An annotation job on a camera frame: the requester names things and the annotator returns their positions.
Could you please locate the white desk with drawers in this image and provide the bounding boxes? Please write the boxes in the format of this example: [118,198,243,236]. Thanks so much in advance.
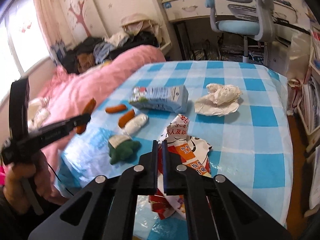
[159,0,298,23]

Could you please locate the white bookshelf cart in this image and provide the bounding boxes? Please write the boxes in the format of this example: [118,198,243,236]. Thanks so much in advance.
[297,24,319,217]

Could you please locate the beige wrapper paper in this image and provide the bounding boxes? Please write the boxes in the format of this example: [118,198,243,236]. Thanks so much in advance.
[194,83,242,116]

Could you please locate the orange sausage piece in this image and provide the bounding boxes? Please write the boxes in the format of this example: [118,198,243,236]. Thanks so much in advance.
[105,104,127,114]
[118,109,136,128]
[75,98,97,134]

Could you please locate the pink duvet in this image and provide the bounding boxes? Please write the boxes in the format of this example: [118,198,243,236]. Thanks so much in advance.
[24,44,166,201]

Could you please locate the green plush toy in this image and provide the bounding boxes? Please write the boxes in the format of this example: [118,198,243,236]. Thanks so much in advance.
[108,134,141,165]

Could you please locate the red white snack bag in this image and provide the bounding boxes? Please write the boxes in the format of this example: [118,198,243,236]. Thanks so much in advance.
[149,114,212,220]

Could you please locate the blue milk carton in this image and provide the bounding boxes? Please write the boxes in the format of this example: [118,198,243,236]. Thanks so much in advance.
[129,85,189,114]

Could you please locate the grey blue office chair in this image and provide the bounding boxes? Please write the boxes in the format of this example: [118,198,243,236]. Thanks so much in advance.
[205,0,276,63]

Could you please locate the pile of clothes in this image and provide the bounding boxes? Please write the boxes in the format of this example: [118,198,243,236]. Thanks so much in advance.
[60,13,163,74]

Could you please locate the beige garment on bed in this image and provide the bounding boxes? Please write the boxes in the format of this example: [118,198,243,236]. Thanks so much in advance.
[27,97,50,132]

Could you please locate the person's left hand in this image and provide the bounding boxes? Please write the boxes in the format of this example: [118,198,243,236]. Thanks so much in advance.
[3,152,67,213]

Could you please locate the white tissue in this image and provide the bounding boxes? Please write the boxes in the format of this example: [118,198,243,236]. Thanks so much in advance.
[122,113,149,135]

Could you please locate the blue checkered tablecloth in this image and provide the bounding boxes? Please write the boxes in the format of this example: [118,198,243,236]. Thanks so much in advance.
[55,61,293,239]

